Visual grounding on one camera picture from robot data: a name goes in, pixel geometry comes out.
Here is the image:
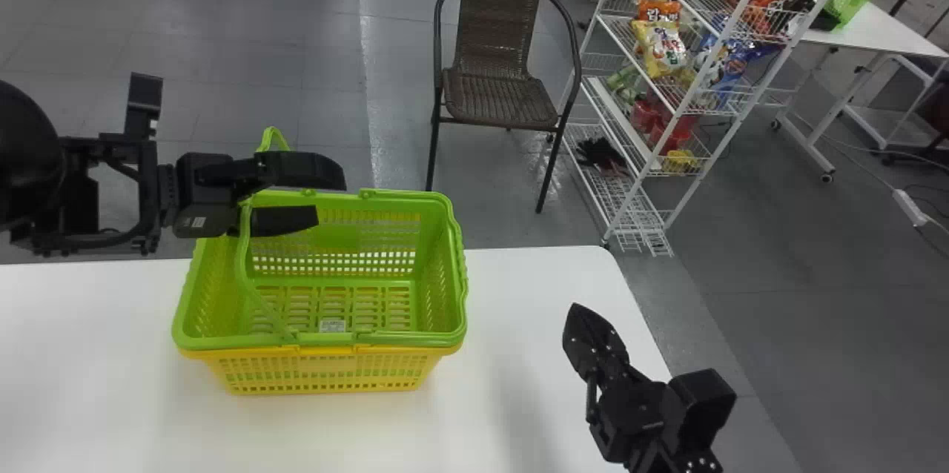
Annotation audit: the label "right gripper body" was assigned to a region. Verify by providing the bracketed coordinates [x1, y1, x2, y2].
[589, 367, 688, 464]

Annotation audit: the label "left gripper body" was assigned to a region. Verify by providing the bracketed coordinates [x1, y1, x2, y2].
[173, 152, 258, 239]

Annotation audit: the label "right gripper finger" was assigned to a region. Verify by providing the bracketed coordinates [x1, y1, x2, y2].
[561, 302, 632, 386]

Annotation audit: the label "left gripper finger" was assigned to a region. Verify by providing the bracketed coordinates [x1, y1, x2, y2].
[196, 150, 348, 192]
[248, 204, 320, 239]

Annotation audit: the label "yellow basket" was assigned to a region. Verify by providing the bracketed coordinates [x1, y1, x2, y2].
[178, 343, 463, 396]

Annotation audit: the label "green basket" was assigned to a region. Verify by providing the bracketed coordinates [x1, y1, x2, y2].
[821, 0, 877, 31]
[171, 126, 470, 352]

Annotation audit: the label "black gloves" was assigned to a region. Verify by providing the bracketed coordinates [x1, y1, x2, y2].
[574, 136, 632, 178]

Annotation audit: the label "brown wicker chair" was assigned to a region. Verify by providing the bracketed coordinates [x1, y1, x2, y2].
[425, 0, 583, 215]

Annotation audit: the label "yellow snack packet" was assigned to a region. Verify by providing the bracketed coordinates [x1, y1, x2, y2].
[631, 19, 691, 80]

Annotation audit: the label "orange snack packet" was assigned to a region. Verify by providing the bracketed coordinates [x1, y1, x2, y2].
[635, 0, 684, 24]

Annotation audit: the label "white power strip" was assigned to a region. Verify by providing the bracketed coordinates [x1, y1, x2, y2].
[892, 188, 930, 229]

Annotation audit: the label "white side table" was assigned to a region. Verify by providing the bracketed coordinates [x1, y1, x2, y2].
[770, 1, 949, 185]

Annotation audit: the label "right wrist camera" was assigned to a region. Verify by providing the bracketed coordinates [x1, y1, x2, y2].
[669, 368, 738, 449]

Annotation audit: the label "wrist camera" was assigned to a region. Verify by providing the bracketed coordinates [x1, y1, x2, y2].
[669, 368, 738, 449]
[125, 73, 164, 139]

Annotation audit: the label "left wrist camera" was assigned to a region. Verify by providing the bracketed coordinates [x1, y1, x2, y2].
[125, 73, 164, 139]

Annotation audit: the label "white wire rack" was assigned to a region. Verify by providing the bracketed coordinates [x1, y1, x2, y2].
[560, 0, 873, 259]

